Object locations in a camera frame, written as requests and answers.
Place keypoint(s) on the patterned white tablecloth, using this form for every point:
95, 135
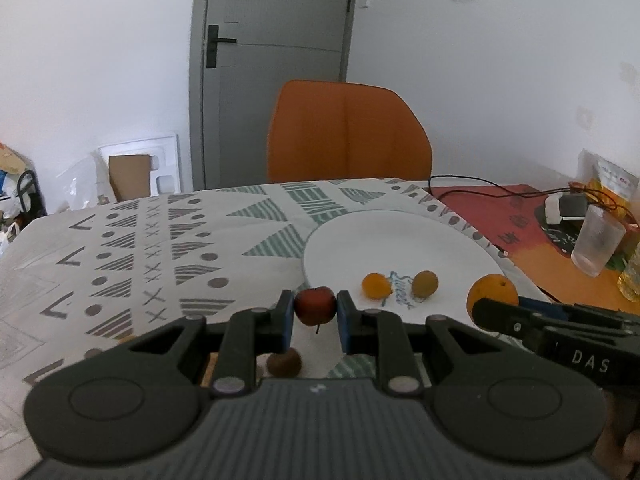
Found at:
150, 240

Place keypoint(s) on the green-brown kiwi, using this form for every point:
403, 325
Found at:
425, 283

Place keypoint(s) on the white plate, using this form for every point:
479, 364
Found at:
400, 240

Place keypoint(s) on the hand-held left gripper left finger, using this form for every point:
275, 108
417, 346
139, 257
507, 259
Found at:
288, 322

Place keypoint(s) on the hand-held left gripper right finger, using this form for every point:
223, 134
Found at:
343, 327

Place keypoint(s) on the red apple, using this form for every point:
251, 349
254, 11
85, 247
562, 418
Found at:
314, 305

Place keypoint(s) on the black metal rack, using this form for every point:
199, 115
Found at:
36, 195

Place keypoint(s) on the clear plastic wrap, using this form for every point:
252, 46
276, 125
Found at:
75, 180

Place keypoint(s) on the brown paper bag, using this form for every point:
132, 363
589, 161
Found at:
11, 157

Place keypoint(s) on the person's right hand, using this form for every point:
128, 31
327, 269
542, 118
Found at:
631, 447

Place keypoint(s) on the clear plastic cup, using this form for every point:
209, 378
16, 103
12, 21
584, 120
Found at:
596, 240

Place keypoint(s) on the white plastic bag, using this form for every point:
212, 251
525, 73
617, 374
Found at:
7, 237

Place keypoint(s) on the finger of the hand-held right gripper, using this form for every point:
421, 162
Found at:
500, 312
537, 306

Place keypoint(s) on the brown cardboard piece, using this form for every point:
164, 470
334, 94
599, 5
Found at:
129, 176

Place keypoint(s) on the small orange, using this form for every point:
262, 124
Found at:
376, 286

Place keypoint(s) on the orange chair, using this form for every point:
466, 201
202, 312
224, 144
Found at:
345, 130

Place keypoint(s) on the black power adapter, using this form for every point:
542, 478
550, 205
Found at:
572, 206

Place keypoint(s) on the white charger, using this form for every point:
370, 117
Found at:
551, 209

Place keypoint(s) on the white foam packaging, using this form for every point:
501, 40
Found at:
165, 155

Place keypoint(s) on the yellow snack bag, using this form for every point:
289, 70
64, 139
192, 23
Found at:
612, 177

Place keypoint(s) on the red orange table mat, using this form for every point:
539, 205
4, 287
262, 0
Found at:
500, 215

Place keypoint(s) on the brown kiwi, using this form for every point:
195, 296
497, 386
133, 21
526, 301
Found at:
284, 364

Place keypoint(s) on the yellow liquid bottle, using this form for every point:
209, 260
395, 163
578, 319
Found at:
631, 277

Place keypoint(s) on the grey door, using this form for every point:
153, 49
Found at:
280, 85

